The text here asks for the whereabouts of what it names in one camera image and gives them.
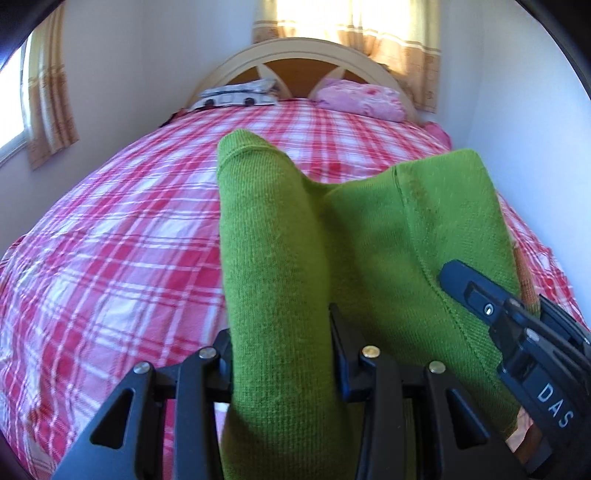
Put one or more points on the side window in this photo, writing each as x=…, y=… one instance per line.
x=12, y=137

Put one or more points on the cream wooden headboard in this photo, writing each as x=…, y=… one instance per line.
x=300, y=66

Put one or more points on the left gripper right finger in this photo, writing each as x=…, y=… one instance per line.
x=419, y=422

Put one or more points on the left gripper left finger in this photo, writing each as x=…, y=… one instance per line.
x=125, y=438

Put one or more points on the green orange striped knit sweater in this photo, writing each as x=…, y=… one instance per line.
x=290, y=247

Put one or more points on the side window curtain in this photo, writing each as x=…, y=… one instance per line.
x=49, y=125

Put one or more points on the pink floral pillow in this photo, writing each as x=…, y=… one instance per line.
x=364, y=99

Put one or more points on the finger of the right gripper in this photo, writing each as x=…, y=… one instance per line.
x=562, y=323
x=497, y=308

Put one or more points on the yellow window curtain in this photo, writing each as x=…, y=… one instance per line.
x=401, y=35

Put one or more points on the pink cloth beside bed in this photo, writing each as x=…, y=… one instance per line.
x=435, y=130

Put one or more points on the grey car print pillow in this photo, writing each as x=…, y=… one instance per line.
x=262, y=92

